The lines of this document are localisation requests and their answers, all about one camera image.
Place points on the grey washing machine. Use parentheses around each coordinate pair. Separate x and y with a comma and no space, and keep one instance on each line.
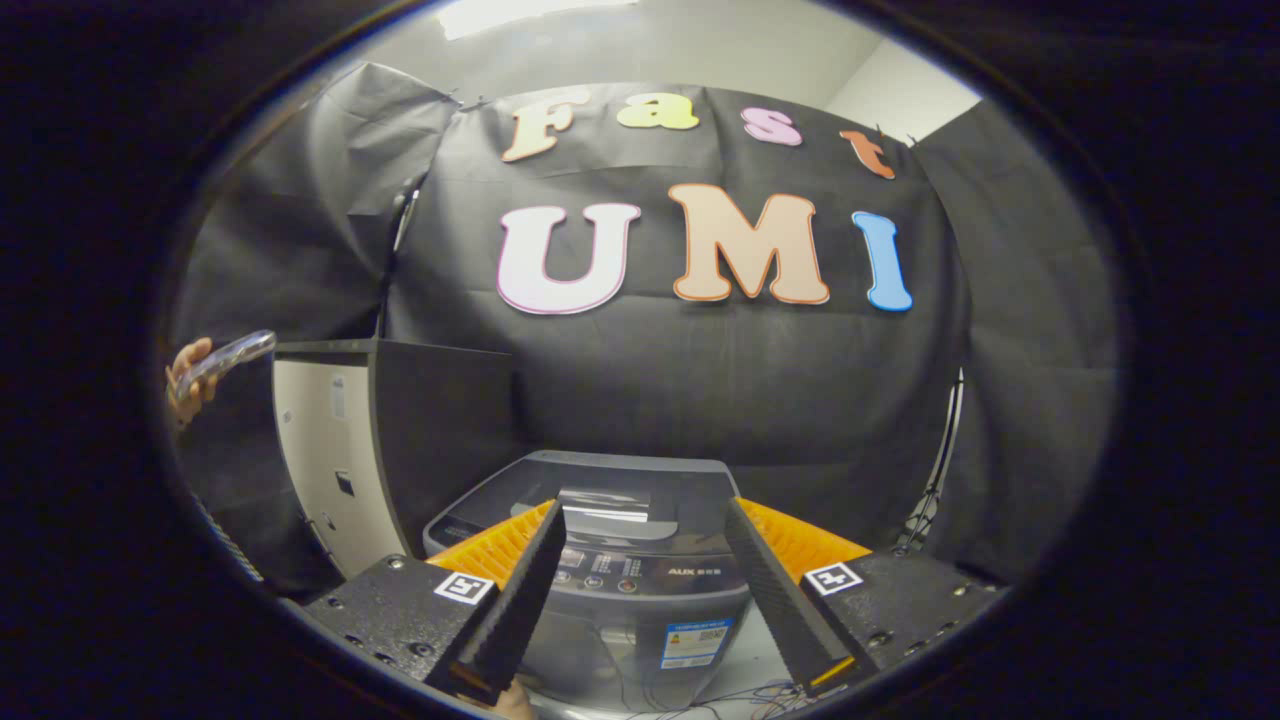
(610,640)

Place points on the clear-cased smartphone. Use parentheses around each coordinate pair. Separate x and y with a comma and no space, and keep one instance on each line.
(235,355)

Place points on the black light stand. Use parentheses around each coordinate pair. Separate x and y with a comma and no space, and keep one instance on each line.
(940,470)

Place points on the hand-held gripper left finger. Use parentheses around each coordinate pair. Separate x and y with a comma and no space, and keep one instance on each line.
(520,600)

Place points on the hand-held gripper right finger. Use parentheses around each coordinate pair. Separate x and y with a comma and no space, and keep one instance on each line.
(780,600)

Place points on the beige and black cabinet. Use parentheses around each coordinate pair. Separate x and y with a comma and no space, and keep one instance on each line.
(340,470)

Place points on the black backdrop cloth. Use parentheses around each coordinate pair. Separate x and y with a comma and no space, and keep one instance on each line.
(750,390)

